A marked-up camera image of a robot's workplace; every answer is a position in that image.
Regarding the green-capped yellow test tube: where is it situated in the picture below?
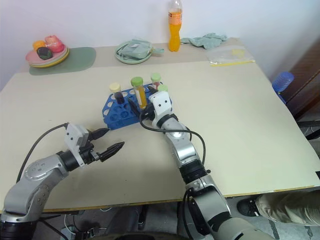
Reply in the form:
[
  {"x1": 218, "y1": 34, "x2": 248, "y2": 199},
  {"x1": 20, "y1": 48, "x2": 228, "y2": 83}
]
[{"x1": 130, "y1": 76, "x2": 148, "y2": 110}]

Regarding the brown wooden furniture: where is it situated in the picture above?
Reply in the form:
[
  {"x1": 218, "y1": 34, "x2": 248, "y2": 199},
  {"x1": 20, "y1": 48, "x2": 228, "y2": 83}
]
[{"x1": 284, "y1": 37, "x2": 320, "y2": 121}]

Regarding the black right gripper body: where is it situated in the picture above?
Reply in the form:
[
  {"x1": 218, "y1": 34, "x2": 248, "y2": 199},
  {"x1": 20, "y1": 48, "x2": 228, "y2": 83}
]
[{"x1": 139, "y1": 101, "x2": 157, "y2": 121}]

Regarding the khaki trouser leg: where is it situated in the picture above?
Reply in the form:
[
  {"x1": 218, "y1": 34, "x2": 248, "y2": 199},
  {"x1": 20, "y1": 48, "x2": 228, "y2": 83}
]
[{"x1": 255, "y1": 191, "x2": 320, "y2": 227}]

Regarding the pink toy peach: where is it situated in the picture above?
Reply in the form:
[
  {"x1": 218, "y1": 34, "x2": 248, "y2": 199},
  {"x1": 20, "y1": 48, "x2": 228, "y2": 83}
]
[{"x1": 44, "y1": 35, "x2": 64, "y2": 54}]

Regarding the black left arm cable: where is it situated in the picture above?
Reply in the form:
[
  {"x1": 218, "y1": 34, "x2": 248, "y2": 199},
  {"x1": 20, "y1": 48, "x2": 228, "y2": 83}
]
[{"x1": 15, "y1": 123, "x2": 69, "y2": 184}]

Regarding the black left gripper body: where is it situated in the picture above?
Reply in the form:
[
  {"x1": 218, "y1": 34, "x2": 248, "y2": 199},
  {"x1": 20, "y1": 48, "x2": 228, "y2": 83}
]
[{"x1": 79, "y1": 139, "x2": 101, "y2": 165}]

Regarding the black shoe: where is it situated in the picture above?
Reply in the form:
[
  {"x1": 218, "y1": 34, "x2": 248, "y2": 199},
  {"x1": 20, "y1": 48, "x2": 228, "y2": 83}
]
[{"x1": 236, "y1": 198, "x2": 261, "y2": 218}]

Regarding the pink plate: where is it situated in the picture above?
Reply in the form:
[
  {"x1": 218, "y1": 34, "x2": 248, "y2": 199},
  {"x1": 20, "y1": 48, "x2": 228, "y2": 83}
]
[{"x1": 25, "y1": 44, "x2": 68, "y2": 67}]

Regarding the blue test tube rack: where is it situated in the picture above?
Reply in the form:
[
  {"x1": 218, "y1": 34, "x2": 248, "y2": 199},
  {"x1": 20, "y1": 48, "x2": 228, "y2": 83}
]
[{"x1": 101, "y1": 83, "x2": 174, "y2": 131}]

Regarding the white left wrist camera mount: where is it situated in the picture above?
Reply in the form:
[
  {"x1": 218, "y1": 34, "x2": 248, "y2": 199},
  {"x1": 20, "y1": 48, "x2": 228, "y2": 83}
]
[{"x1": 63, "y1": 123, "x2": 90, "y2": 168}]

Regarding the light green plate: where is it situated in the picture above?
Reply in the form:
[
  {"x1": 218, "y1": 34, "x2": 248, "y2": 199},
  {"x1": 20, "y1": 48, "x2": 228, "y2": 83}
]
[{"x1": 29, "y1": 48, "x2": 70, "y2": 69}]

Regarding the pale green cloth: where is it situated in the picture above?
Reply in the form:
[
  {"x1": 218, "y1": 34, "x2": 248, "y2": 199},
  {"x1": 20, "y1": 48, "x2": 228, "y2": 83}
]
[{"x1": 180, "y1": 32, "x2": 229, "y2": 50}]

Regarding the yellow plate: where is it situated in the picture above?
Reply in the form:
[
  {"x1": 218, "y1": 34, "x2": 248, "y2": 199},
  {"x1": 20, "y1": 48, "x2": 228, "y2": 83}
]
[{"x1": 28, "y1": 47, "x2": 70, "y2": 68}]

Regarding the green placemat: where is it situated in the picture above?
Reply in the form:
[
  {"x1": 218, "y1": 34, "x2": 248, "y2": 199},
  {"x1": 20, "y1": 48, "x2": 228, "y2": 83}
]
[{"x1": 28, "y1": 46, "x2": 98, "y2": 77}]

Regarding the black chair base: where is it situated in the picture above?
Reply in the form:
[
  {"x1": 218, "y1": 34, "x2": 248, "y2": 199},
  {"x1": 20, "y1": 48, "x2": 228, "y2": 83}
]
[{"x1": 296, "y1": 119, "x2": 320, "y2": 141}]

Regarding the cream-capped dark red test tube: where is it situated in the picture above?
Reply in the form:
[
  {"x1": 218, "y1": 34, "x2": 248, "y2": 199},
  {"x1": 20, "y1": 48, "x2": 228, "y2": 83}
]
[{"x1": 108, "y1": 82, "x2": 126, "y2": 105}]

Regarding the orange toy fruit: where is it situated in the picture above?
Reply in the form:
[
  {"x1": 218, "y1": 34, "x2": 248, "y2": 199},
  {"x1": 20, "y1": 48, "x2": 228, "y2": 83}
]
[{"x1": 32, "y1": 40, "x2": 47, "y2": 51}]

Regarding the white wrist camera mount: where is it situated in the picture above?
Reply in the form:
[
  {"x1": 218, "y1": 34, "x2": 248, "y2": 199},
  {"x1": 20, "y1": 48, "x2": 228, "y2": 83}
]
[
  {"x1": 63, "y1": 123, "x2": 90, "y2": 168},
  {"x1": 148, "y1": 90, "x2": 174, "y2": 129}
]

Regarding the dark toy fruit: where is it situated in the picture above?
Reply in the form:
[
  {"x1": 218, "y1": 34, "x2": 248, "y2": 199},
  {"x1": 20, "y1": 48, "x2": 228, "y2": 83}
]
[{"x1": 36, "y1": 46, "x2": 54, "y2": 60}]

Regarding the orange soda bottle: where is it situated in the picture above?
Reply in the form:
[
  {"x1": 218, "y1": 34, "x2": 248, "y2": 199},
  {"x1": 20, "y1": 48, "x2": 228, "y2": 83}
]
[{"x1": 167, "y1": 0, "x2": 182, "y2": 53}]

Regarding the clear zip plastic bag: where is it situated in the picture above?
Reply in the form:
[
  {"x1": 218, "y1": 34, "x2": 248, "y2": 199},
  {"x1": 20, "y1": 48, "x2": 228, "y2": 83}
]
[{"x1": 206, "y1": 45, "x2": 256, "y2": 68}]

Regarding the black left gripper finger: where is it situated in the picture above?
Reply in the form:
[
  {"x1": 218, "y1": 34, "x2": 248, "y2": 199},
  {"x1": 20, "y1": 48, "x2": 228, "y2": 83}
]
[
  {"x1": 87, "y1": 127, "x2": 111, "y2": 142},
  {"x1": 97, "y1": 141, "x2": 126, "y2": 163}
]

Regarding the blue stool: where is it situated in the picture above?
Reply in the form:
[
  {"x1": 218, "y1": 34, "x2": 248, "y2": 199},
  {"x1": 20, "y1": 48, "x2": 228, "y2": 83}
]
[{"x1": 271, "y1": 71, "x2": 295, "y2": 105}]

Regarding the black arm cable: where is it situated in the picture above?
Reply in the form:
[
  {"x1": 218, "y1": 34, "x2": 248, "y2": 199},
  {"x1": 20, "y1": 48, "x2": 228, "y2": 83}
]
[
  {"x1": 138, "y1": 109, "x2": 207, "y2": 174},
  {"x1": 15, "y1": 123, "x2": 69, "y2": 184}
]

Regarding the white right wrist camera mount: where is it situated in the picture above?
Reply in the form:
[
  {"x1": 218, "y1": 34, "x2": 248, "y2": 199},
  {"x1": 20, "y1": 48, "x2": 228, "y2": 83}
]
[{"x1": 148, "y1": 90, "x2": 174, "y2": 129}]

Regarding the green-capped red test tube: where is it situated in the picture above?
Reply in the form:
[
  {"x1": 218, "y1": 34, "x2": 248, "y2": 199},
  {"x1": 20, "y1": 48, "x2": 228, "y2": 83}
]
[{"x1": 150, "y1": 72, "x2": 162, "y2": 90}]

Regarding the pale green plate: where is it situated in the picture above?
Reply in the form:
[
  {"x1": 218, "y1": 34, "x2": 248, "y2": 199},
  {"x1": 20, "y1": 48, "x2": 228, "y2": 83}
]
[{"x1": 114, "y1": 39, "x2": 154, "y2": 65}]

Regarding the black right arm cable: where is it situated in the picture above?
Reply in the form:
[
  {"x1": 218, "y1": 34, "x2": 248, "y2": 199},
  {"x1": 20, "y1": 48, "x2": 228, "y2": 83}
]
[{"x1": 138, "y1": 109, "x2": 207, "y2": 174}]

